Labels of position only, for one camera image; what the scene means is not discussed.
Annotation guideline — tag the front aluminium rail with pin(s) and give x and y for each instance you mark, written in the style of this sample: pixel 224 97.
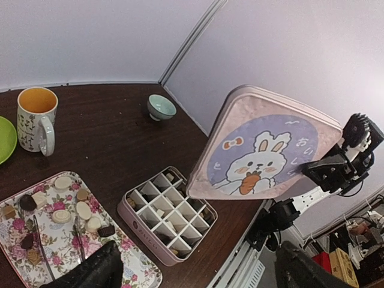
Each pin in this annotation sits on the front aluminium rail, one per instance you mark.
pixel 243 267

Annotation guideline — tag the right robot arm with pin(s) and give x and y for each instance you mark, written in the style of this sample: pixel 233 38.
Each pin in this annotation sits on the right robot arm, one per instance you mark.
pixel 281 215

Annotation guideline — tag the metal serving tongs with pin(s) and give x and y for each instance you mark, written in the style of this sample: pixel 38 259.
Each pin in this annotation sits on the metal serving tongs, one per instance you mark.
pixel 60 244

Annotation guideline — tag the green plate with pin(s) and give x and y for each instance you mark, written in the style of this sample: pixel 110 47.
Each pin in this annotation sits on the green plate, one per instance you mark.
pixel 8 140

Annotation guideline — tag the pink divided tin box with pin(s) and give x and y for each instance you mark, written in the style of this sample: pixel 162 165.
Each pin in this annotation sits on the pink divided tin box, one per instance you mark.
pixel 168 221

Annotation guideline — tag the right aluminium frame post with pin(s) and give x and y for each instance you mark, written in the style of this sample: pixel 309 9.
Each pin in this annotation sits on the right aluminium frame post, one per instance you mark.
pixel 192 37

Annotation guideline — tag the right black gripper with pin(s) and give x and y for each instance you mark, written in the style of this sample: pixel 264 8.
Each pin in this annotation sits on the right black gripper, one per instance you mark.
pixel 336 172

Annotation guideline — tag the floral white mug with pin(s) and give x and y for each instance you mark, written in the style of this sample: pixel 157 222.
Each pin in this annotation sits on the floral white mug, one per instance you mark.
pixel 36 113

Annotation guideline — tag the pale blue tea bowl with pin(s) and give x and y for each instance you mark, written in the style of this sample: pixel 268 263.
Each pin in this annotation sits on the pale blue tea bowl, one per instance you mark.
pixel 160 108

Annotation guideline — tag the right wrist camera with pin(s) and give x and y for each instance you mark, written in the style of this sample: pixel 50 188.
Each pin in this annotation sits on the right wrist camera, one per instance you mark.
pixel 361 135

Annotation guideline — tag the floral pink tray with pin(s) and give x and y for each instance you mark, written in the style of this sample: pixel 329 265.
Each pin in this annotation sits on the floral pink tray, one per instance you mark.
pixel 39 249

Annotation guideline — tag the pink rabbit tin lid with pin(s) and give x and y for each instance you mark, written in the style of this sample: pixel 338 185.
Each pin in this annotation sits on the pink rabbit tin lid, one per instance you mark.
pixel 259 141

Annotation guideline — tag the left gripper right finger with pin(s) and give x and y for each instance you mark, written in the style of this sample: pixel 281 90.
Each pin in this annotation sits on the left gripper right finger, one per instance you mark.
pixel 293 268

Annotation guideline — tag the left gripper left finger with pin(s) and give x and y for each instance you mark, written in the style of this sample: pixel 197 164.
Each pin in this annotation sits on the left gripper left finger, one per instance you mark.
pixel 104 268

